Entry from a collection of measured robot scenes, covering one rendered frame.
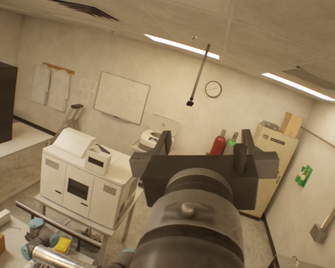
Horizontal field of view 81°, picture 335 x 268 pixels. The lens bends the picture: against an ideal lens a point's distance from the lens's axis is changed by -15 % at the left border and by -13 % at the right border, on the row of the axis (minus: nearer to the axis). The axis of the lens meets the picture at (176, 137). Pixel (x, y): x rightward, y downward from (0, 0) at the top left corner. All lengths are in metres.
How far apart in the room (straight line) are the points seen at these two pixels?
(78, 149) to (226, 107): 3.19
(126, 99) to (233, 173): 4.76
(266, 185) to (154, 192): 4.55
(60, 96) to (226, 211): 5.64
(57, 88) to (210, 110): 3.59
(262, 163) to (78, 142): 2.06
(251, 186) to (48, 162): 2.13
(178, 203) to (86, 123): 5.40
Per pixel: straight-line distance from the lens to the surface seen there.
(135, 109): 4.91
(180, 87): 4.63
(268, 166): 0.30
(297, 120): 4.53
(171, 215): 0.18
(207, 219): 0.17
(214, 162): 0.27
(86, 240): 2.01
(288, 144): 4.57
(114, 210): 2.09
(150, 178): 0.25
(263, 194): 4.86
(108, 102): 5.16
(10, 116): 3.53
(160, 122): 4.62
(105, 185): 2.00
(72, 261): 1.27
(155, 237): 0.17
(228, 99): 4.59
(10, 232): 2.20
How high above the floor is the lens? 2.45
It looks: 17 degrees down
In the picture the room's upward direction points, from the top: 18 degrees clockwise
